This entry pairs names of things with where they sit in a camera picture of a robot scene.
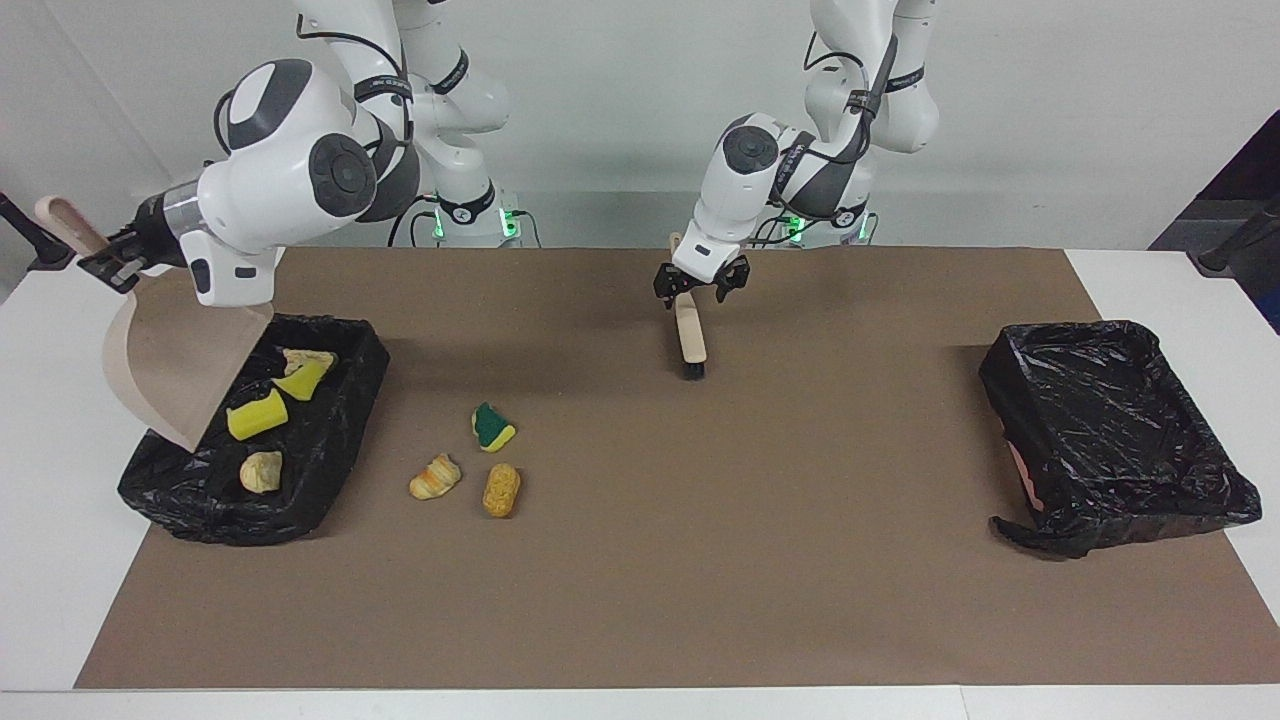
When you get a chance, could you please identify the brown paper table mat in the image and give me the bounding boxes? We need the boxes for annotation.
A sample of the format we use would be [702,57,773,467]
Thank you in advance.
[75,247,1280,689]

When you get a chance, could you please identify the large yellow sponge piece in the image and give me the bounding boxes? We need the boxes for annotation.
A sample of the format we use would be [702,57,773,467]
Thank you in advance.
[227,390,291,441]

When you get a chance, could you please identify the empty bin black bag lined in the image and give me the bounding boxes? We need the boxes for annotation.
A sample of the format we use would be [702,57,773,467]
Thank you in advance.
[978,320,1263,559]

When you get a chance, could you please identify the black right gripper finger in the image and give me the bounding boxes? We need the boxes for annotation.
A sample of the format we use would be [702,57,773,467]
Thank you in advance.
[100,255,152,295]
[78,232,142,282]

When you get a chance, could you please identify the trash bin black bag lined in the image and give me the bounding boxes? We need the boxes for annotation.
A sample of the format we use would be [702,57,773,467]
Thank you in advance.
[118,313,391,547]

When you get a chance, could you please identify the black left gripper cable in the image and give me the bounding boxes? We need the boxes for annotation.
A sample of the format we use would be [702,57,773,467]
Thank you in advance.
[805,30,896,166]

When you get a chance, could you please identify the beige hand brush black bristles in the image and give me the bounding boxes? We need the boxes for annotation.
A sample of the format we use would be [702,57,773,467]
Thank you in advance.
[668,232,709,381]

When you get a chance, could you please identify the black camera stand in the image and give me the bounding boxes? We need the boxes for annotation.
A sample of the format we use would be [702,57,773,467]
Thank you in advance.
[1190,195,1280,276]
[0,192,76,271]

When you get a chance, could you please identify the beige plastic dustpan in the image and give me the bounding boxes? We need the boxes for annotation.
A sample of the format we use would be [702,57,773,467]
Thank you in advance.
[35,195,276,453]

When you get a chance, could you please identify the striped croissant bread piece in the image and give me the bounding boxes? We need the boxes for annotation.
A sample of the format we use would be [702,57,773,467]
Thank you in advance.
[240,451,285,494]
[409,454,463,501]

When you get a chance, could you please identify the green and yellow sponge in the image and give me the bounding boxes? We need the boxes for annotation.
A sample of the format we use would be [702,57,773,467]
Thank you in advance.
[471,402,518,453]

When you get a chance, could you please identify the small yellow sponge piece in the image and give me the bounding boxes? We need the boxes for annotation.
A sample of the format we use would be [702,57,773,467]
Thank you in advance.
[272,358,331,401]

